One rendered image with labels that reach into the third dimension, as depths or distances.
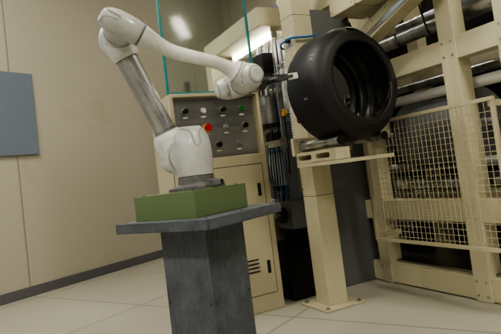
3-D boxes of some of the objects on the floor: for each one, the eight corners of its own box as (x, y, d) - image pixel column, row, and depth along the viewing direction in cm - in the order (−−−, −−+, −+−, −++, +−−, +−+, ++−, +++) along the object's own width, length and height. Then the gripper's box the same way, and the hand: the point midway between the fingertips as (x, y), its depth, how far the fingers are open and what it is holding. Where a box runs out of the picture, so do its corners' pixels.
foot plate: (300, 304, 283) (299, 300, 283) (337, 294, 295) (337, 290, 295) (326, 314, 259) (326, 309, 259) (366, 302, 271) (366, 298, 271)
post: (316, 304, 280) (261, -116, 293) (335, 298, 286) (280, -113, 299) (329, 309, 268) (271, -130, 281) (349, 303, 274) (291, -125, 287)
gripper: (260, 71, 224) (302, 64, 235) (247, 78, 236) (288, 71, 247) (264, 87, 224) (306, 79, 235) (251, 93, 236) (292, 85, 247)
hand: (291, 76), depth 240 cm, fingers closed
